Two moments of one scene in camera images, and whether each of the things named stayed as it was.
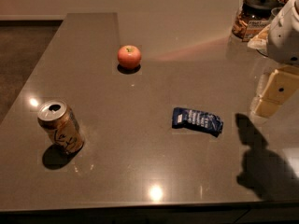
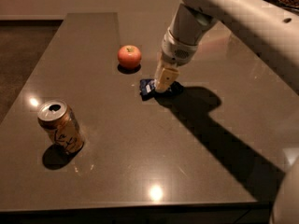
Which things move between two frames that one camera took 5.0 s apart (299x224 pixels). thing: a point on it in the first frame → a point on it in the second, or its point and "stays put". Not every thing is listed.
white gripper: [285, 36] → [177, 50]
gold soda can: [62, 125] stays put
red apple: [129, 56] stays put
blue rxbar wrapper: [197, 120] → [148, 90]
